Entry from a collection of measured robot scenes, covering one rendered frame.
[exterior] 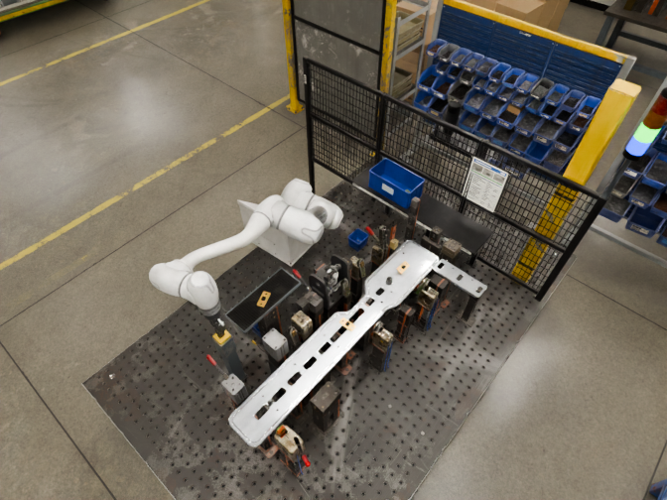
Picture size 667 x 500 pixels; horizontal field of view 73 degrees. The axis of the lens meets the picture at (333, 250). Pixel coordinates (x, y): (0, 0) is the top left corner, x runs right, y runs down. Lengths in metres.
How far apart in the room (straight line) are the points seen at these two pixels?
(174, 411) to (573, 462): 2.39
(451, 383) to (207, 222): 2.59
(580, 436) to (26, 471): 3.45
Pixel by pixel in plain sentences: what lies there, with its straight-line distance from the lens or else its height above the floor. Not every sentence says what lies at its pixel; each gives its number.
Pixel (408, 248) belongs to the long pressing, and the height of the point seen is 1.00.
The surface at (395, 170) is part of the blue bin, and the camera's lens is 2.87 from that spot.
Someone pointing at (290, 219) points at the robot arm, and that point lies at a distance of 2.08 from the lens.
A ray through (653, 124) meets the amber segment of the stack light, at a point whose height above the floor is 1.96.
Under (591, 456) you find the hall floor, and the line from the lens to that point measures 3.46.
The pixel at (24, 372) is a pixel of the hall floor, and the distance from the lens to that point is 3.90.
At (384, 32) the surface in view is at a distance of 4.05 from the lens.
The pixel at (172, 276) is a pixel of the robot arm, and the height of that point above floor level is 1.56.
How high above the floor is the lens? 2.98
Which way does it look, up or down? 51 degrees down
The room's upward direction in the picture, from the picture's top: straight up
